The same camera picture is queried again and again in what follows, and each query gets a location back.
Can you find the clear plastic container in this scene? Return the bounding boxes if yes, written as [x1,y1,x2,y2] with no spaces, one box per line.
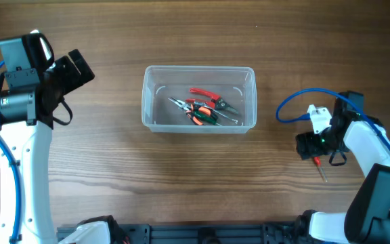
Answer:
[142,65,257,134]

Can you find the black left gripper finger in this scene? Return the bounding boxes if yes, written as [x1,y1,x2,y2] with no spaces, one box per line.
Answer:
[68,49,95,85]
[51,83,66,100]

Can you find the red handled wire cutters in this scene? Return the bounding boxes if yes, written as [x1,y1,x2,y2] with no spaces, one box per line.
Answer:
[186,87,239,115]

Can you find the black red screwdriver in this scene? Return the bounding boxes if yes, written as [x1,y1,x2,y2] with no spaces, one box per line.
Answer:
[313,157,328,182]

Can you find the silver wrench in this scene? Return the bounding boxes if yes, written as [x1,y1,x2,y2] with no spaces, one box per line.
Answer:
[194,102,238,124]

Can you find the orange black needle-nose pliers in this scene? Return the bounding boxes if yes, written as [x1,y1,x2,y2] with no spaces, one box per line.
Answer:
[169,97,217,125]

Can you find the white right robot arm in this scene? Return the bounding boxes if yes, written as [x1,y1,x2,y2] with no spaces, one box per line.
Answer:
[296,91,390,243]

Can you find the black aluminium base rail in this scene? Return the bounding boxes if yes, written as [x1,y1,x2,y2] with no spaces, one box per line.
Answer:
[56,220,318,244]

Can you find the green handled screwdriver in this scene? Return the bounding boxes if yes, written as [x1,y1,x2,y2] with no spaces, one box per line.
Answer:
[194,110,220,126]

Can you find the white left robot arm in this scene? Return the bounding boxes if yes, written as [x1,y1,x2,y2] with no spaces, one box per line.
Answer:
[0,30,95,243]

